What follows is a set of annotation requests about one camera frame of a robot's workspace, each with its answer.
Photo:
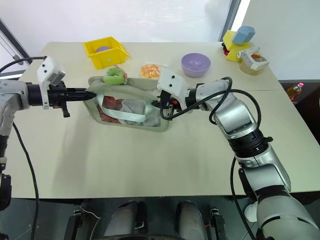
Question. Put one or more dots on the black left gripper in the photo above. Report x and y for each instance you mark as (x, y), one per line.
(56, 96)

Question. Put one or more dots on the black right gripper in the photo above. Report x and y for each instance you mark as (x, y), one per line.
(166, 99)

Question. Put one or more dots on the green clear-sided zip pouch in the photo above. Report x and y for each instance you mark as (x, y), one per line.
(135, 87)

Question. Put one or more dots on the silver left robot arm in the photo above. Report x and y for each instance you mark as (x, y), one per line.
(12, 93)

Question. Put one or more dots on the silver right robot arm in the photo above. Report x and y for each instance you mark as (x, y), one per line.
(235, 112)

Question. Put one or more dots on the orange snack bag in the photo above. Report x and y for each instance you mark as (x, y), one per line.
(150, 71)

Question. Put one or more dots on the yellow plastic storage bin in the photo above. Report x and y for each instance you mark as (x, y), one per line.
(107, 58)

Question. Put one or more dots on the purple round object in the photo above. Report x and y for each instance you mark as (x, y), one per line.
(103, 49)

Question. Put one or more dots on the purple plastic bowl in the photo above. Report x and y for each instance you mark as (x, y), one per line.
(195, 65)

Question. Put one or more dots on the red small toy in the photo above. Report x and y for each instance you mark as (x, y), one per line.
(225, 51)

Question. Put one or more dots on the yellow and blue toy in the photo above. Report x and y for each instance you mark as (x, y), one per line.
(231, 51)

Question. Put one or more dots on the blue hexagonal foam block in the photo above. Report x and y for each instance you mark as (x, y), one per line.
(243, 35)

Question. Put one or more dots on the dark rounded robot leg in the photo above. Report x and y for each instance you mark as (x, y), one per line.
(122, 220)
(191, 220)

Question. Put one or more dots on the yellow oil bottle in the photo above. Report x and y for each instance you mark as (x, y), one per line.
(295, 91)

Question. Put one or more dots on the white round disc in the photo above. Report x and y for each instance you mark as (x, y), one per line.
(250, 212)

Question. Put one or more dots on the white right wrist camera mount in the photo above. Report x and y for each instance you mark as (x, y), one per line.
(172, 81)

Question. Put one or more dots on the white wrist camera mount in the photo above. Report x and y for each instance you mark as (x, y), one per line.
(172, 81)
(48, 70)

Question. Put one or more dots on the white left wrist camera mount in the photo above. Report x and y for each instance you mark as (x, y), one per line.
(48, 70)

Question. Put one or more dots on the dark window frame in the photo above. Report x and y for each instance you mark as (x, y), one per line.
(231, 17)
(13, 37)

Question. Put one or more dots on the black metal stand frame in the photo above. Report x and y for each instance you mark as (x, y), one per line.
(217, 222)
(74, 223)

